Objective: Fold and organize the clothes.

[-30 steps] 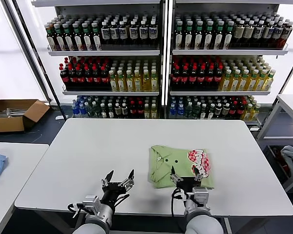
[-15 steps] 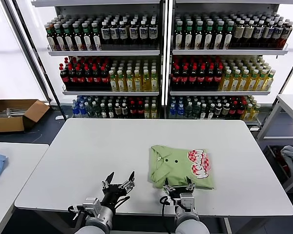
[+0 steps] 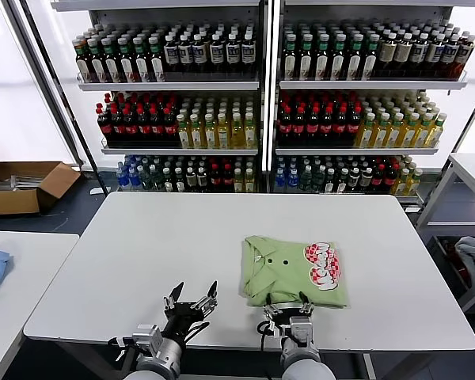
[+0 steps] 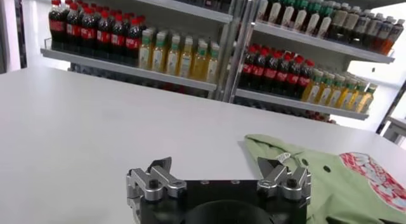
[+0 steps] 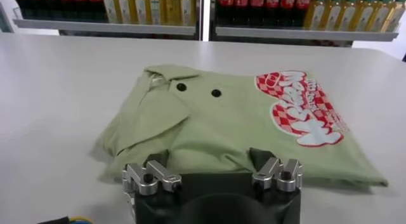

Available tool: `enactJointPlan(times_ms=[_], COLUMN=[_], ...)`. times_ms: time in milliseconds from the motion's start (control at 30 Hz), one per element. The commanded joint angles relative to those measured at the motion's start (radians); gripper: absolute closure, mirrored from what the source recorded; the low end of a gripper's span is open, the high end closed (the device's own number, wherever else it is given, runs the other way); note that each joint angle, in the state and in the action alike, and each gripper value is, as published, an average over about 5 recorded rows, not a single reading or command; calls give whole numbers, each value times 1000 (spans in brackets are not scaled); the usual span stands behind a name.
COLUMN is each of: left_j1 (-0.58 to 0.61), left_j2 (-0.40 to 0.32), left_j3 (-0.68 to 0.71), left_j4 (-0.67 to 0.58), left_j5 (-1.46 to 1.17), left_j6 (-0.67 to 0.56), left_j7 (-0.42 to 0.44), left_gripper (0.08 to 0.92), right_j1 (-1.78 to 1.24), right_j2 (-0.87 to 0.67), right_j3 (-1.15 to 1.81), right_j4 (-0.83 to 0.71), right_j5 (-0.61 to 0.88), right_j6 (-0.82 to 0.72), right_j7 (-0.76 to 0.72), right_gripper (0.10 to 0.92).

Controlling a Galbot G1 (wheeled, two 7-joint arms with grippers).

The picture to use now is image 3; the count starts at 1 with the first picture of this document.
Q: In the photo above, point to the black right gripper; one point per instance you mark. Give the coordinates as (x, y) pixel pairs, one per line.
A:
(291, 310)

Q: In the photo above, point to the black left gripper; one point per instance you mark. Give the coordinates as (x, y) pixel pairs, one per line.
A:
(182, 316)

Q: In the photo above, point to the light green polo shirt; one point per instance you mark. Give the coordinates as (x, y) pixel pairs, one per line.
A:
(285, 273)

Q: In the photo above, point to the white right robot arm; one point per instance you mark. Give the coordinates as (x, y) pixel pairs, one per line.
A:
(301, 364)

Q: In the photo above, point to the blue water bottle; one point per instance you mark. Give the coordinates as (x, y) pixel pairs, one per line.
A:
(292, 180)
(120, 178)
(132, 178)
(279, 180)

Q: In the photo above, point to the red cap cola bottle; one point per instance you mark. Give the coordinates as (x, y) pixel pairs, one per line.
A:
(299, 127)
(285, 127)
(116, 128)
(156, 128)
(339, 127)
(103, 127)
(377, 180)
(353, 127)
(326, 127)
(388, 180)
(226, 178)
(169, 128)
(215, 178)
(312, 127)
(129, 128)
(143, 128)

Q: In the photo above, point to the white pole foot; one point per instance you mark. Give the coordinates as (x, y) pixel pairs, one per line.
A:
(96, 191)

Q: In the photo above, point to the dark red cloth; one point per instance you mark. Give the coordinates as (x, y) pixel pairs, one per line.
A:
(457, 261)

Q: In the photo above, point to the open cardboard box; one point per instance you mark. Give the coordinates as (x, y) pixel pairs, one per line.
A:
(12, 202)

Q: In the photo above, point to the clear plastic packets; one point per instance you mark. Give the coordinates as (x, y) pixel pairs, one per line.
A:
(23, 183)

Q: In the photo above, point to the grey shelf unit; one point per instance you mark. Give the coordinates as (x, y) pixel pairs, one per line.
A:
(360, 84)
(162, 86)

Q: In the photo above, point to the dark bottle green neck label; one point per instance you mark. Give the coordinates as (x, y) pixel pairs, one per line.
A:
(370, 61)
(354, 61)
(321, 61)
(305, 61)
(97, 65)
(338, 61)
(111, 65)
(289, 61)
(126, 65)
(156, 65)
(141, 65)
(83, 63)

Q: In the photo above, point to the dark bottle white blue label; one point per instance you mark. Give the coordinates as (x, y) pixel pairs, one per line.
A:
(434, 52)
(465, 52)
(185, 54)
(450, 52)
(216, 54)
(170, 54)
(198, 54)
(232, 54)
(418, 52)
(248, 54)

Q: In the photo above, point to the dark bottle beige label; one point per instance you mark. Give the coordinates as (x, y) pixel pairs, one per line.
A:
(387, 52)
(402, 52)

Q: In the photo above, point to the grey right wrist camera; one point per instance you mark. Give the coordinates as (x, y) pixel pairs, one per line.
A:
(301, 330)

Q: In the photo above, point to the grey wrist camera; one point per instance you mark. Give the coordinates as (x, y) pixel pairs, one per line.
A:
(301, 330)
(146, 334)

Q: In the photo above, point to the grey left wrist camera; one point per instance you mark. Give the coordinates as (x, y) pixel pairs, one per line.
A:
(146, 334)

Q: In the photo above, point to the white frame side table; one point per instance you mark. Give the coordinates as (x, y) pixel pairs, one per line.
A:
(471, 166)

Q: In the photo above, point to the thin dark frame pole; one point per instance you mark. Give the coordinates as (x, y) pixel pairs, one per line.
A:
(466, 124)

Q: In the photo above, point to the black slanted frame pole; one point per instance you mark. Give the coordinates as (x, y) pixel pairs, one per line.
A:
(56, 81)

